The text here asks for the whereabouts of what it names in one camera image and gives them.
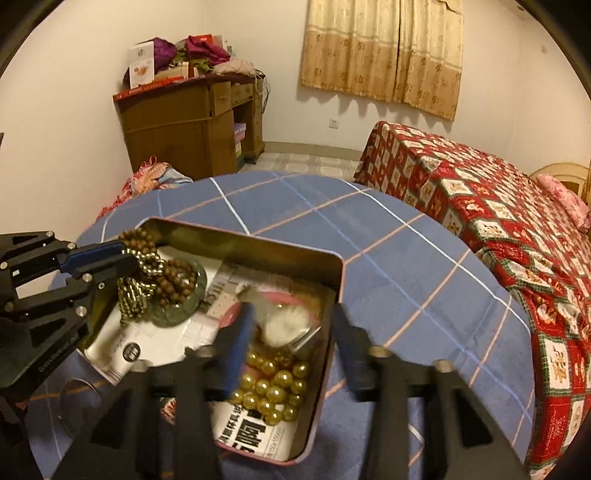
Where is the white cardboard box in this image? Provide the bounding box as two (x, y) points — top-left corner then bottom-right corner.
(128, 41), (155, 89)

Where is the stack of boxes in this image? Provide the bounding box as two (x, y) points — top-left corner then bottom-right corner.
(233, 122), (249, 171)

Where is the beige patterned curtain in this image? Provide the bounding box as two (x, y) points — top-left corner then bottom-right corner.
(300, 0), (465, 121)

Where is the rectangular metal tin box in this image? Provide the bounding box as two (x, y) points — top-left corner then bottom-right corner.
(76, 218), (345, 462)

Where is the cream wooden headboard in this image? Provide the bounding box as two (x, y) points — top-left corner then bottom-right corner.
(529, 161), (591, 204)

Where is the gold pearl necklace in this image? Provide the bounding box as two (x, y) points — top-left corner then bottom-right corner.
(228, 351), (310, 425)

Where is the white sparkly brooch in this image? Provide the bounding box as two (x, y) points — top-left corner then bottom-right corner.
(252, 295), (320, 352)

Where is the printed paper sheet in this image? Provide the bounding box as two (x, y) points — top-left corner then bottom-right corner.
(85, 258), (324, 462)

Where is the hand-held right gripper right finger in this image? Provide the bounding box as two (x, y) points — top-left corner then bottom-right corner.
(330, 305), (532, 480)

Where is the bed with red patterned bedspread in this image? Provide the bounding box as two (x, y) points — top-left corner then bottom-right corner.
(353, 121), (591, 467)

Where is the pile of colourful clothes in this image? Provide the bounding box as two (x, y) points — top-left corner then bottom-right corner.
(99, 156), (194, 217)

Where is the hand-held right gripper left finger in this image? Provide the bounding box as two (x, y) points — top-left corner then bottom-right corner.
(51, 302), (257, 480)

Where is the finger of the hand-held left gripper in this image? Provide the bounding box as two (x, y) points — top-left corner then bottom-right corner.
(0, 254), (139, 324)
(0, 232), (126, 278)

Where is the pink pillow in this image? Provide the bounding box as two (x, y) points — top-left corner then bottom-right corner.
(536, 173), (591, 227)

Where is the brown wooden cabinet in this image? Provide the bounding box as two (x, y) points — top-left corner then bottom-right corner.
(113, 74), (266, 181)

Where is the brown wooden bead bracelet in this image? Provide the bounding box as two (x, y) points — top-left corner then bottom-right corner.
(117, 229), (198, 310)

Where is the black cable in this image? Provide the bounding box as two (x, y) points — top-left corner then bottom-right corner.
(255, 69), (269, 116)

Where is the pile of clothes on cabinet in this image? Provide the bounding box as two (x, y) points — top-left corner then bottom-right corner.
(124, 34), (257, 81)

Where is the blue plaid cloth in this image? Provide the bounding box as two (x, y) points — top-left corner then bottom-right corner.
(28, 172), (536, 480)

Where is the flat red box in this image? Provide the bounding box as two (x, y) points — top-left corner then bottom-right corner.
(113, 76), (190, 100)

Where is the dark gold bead chain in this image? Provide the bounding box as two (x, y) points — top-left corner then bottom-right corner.
(117, 247), (165, 326)

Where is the green jade bangle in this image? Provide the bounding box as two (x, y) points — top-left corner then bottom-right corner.
(148, 261), (208, 328)

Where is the pink bangle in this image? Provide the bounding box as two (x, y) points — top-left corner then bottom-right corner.
(222, 288), (324, 352)

